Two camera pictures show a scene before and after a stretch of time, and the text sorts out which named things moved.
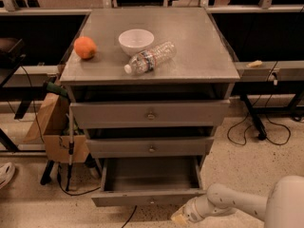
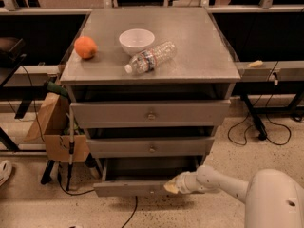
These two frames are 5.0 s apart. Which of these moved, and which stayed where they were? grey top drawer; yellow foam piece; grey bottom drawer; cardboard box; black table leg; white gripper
Moved: grey bottom drawer; white gripper
Stayed: grey top drawer; black table leg; cardboard box; yellow foam piece
